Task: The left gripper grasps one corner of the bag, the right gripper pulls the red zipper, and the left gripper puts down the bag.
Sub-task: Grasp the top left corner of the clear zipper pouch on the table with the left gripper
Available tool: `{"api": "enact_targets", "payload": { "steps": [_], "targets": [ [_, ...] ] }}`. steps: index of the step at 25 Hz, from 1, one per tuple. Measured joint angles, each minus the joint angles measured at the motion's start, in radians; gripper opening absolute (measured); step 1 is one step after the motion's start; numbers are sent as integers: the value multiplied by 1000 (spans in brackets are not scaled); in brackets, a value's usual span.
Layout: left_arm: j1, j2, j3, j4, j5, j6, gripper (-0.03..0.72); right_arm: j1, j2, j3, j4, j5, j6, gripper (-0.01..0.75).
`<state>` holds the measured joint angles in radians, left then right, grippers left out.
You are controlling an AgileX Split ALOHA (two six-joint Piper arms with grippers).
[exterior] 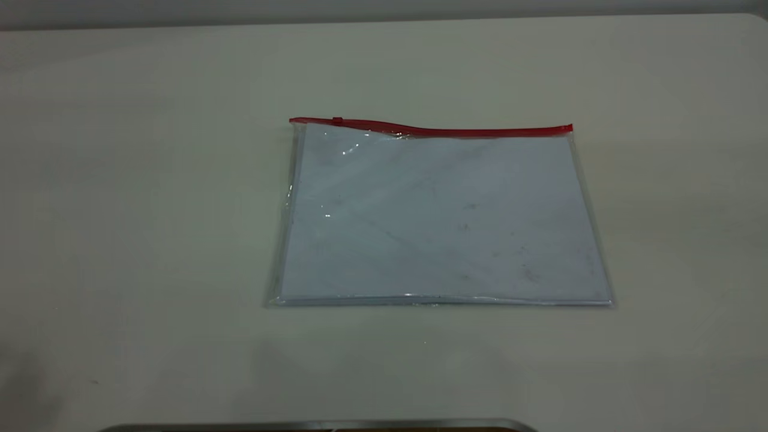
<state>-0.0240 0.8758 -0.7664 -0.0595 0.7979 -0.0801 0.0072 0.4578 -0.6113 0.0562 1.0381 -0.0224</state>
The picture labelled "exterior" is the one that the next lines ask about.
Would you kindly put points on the clear plastic zip bag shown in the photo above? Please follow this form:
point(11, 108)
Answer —
point(438, 222)

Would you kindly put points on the grey metal edge strip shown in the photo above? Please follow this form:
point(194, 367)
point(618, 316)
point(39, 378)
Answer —
point(324, 426)

